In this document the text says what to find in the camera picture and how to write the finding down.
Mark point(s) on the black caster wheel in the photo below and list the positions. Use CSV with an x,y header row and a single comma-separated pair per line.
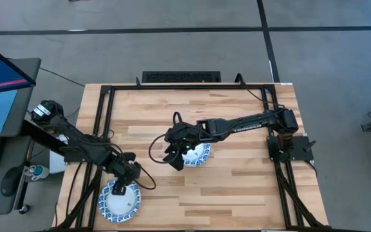
x,y
24,209

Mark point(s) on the black computer mouse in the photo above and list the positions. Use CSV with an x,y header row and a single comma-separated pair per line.
x,y
10,183

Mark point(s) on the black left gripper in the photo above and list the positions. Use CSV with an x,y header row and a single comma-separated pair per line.
x,y
127,169

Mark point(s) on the black vented box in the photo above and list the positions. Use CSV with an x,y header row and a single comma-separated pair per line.
x,y
181,77

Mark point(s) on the grey computer desk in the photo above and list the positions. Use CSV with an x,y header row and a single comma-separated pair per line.
x,y
27,69

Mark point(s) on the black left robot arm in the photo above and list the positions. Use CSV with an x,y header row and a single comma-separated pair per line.
x,y
76,145

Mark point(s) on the black aluminium table frame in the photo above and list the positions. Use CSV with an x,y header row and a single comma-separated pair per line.
x,y
185,87

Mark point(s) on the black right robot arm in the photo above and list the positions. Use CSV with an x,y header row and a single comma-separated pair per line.
x,y
246,122

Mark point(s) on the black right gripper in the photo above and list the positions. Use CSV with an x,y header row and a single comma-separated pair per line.
x,y
185,137

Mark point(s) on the white teal bottle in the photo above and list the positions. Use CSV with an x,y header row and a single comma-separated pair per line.
x,y
37,171

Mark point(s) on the blue patterned paper bowl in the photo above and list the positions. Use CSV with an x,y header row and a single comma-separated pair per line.
x,y
118,206
200,154

